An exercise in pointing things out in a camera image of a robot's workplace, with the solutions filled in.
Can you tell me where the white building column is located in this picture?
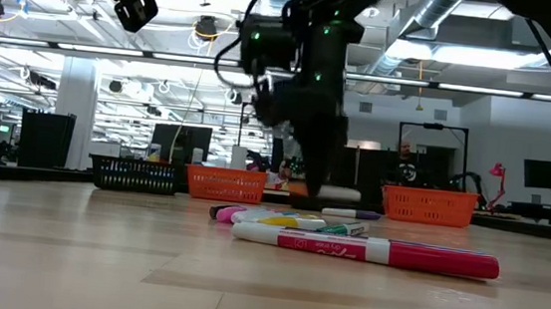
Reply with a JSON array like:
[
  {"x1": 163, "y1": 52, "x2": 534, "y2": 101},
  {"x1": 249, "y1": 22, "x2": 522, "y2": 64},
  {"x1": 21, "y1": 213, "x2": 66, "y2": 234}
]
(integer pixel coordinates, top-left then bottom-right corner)
[{"x1": 48, "y1": 55, "x2": 102, "y2": 173}]

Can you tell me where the black metal rig frame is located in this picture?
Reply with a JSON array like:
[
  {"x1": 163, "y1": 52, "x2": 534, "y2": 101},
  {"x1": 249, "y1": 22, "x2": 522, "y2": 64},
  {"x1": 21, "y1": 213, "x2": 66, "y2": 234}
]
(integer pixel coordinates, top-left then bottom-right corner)
[{"x1": 393, "y1": 120, "x2": 472, "y2": 194}]

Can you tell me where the orange plastic basket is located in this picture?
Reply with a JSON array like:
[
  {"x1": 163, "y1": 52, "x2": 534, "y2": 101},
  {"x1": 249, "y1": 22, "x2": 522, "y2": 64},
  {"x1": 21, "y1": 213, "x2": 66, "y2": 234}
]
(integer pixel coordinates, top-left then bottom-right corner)
[
  {"x1": 378, "y1": 184, "x2": 481, "y2": 230},
  {"x1": 181, "y1": 162, "x2": 270, "y2": 206}
]

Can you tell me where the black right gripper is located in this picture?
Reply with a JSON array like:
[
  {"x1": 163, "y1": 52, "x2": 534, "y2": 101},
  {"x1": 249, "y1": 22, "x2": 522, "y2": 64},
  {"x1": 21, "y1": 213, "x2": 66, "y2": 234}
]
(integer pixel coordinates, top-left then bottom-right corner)
[{"x1": 244, "y1": 2, "x2": 369, "y2": 202}]

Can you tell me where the white paper roll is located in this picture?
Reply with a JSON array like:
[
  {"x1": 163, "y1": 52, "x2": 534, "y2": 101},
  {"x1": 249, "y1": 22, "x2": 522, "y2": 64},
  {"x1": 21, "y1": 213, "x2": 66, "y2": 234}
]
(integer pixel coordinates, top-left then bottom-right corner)
[{"x1": 228, "y1": 145, "x2": 249, "y2": 171}]

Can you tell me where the yellow hanging cord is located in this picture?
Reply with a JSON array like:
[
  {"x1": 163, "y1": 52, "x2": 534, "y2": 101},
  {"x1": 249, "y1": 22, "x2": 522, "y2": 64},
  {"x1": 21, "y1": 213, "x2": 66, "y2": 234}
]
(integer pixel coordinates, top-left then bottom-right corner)
[{"x1": 413, "y1": 59, "x2": 428, "y2": 114}]

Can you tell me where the overhead LED light bar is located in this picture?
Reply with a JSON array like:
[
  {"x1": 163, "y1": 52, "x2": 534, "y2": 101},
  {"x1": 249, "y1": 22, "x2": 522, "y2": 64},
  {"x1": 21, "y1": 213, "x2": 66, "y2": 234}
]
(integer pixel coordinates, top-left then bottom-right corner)
[{"x1": 0, "y1": 34, "x2": 551, "y2": 103}]

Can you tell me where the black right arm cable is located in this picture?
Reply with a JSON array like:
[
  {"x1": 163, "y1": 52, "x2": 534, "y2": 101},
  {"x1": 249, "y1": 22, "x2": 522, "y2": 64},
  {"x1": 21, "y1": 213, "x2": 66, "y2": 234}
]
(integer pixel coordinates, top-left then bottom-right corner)
[{"x1": 209, "y1": 0, "x2": 291, "y2": 95}]

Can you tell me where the thin green marker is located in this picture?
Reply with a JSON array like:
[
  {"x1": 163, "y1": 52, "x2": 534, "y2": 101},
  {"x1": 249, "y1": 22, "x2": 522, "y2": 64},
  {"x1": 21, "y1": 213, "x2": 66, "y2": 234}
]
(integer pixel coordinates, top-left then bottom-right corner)
[{"x1": 315, "y1": 217, "x2": 371, "y2": 238}]

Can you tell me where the thin yellow marker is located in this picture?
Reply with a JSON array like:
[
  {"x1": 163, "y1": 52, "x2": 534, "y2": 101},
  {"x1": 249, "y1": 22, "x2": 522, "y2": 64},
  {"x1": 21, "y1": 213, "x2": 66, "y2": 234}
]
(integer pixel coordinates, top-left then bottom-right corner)
[{"x1": 254, "y1": 213, "x2": 327, "y2": 233}]

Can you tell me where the pink desk lamp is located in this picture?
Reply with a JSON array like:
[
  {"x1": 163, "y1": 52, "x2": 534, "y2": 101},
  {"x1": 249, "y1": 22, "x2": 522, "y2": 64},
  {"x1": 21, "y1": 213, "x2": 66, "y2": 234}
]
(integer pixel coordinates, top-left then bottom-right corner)
[{"x1": 486, "y1": 161, "x2": 510, "y2": 211}]

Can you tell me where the black wall monitor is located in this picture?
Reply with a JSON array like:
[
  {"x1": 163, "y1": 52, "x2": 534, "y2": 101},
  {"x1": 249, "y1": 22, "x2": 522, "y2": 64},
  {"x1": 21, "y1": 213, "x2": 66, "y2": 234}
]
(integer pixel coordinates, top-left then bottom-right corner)
[{"x1": 521, "y1": 157, "x2": 551, "y2": 191}]

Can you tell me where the black curtain screen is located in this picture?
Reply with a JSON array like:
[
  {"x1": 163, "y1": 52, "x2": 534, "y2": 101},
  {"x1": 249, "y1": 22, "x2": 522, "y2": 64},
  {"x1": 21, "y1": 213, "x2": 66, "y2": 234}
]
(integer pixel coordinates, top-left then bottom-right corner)
[{"x1": 345, "y1": 145, "x2": 456, "y2": 197}]

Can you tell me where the black partition panel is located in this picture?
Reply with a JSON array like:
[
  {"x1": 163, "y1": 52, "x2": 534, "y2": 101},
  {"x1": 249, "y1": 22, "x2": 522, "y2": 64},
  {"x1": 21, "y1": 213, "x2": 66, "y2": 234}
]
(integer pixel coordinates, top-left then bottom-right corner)
[{"x1": 16, "y1": 109, "x2": 78, "y2": 172}]

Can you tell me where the thin light blue marker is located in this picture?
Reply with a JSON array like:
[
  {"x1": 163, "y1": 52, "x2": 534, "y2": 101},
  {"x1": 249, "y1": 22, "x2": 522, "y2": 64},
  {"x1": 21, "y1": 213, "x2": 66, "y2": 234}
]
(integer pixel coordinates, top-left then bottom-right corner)
[{"x1": 230, "y1": 203, "x2": 308, "y2": 224}]

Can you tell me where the thin pink marker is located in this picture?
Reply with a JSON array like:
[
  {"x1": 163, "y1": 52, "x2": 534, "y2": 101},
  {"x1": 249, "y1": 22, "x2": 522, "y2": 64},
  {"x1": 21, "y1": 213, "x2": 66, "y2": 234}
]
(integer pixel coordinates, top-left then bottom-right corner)
[{"x1": 216, "y1": 202, "x2": 253, "y2": 224}]

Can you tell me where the purple-capped white marker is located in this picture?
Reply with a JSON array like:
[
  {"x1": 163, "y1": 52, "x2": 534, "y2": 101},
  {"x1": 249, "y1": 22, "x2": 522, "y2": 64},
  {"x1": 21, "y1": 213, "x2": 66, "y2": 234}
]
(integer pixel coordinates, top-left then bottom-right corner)
[{"x1": 320, "y1": 206, "x2": 384, "y2": 222}]

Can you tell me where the yellow bottle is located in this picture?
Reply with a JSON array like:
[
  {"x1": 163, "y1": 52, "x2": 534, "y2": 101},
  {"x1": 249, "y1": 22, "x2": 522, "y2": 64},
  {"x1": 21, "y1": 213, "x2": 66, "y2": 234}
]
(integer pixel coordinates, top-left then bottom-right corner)
[{"x1": 145, "y1": 142, "x2": 163, "y2": 164}]

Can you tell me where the black computer monitor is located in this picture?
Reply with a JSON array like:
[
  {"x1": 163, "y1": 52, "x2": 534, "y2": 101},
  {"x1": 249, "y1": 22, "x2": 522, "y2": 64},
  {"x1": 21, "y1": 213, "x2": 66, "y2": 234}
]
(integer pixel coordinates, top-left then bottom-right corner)
[{"x1": 147, "y1": 122, "x2": 215, "y2": 167}]

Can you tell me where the silver spiral air duct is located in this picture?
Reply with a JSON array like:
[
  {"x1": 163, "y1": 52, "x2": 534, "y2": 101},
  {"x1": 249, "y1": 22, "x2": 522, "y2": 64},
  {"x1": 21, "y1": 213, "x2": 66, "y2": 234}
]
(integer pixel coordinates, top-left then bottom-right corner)
[{"x1": 411, "y1": 0, "x2": 474, "y2": 38}]

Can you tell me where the thin red Expo marker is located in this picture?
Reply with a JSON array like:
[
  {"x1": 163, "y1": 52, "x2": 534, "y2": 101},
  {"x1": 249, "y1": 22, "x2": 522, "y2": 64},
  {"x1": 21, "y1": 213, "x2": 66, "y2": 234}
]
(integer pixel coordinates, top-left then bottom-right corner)
[{"x1": 228, "y1": 218, "x2": 503, "y2": 283}]

